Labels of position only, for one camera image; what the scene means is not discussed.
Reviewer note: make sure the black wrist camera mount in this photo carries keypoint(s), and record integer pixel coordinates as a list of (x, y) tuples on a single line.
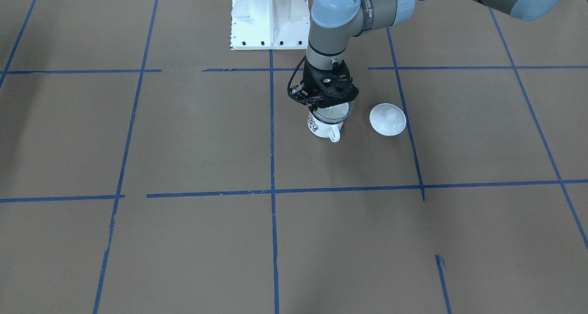
[(337, 85)]

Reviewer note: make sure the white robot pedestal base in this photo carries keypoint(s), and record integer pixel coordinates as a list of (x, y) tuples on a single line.
[(269, 24)]

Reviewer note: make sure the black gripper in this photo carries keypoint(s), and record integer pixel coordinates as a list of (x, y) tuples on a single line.
[(312, 77)]

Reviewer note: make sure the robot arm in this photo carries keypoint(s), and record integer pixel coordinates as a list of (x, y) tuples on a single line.
[(334, 22)]

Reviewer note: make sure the white enamel mug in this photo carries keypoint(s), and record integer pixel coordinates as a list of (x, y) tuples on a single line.
[(323, 130)]

